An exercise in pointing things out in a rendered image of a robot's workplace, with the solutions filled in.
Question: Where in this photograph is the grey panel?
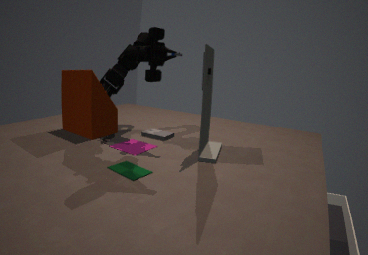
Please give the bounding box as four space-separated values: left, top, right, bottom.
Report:
198 44 222 163

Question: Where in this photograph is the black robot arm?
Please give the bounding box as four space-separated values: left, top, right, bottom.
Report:
100 32 152 96

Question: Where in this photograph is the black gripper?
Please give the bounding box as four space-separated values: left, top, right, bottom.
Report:
134 27 177 82

